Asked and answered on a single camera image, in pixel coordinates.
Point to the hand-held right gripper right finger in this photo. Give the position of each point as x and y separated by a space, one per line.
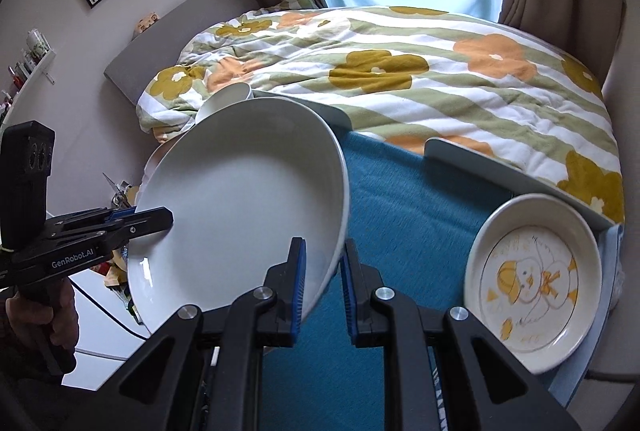
349 296

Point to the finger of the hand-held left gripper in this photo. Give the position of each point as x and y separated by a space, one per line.
150 220
122 213

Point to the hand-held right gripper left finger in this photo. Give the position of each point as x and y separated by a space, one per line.
298 283

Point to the large white plate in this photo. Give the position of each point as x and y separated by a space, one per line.
240 191

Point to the white bowl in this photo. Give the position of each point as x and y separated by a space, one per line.
225 98

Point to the person's left hand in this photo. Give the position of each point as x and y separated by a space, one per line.
64 321

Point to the blue patterned tablecloth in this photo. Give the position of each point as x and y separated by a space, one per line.
410 221

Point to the duck print plate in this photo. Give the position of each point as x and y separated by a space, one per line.
530 286

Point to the grey bed cushion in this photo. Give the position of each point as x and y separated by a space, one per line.
165 36

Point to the small wooden toy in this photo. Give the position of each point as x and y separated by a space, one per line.
148 22

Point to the white wall shelf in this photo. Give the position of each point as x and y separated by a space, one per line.
35 73

